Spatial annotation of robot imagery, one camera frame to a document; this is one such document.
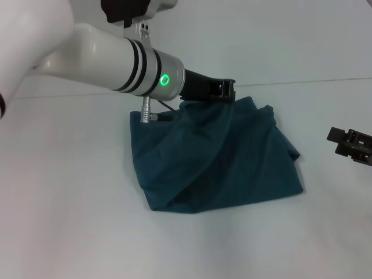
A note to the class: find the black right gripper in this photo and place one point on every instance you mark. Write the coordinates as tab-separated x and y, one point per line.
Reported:
357	146

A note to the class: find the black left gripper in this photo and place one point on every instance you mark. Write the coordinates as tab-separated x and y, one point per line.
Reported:
203	87

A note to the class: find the teal T-shirt with FREE print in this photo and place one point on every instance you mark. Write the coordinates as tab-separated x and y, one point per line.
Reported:
218	160

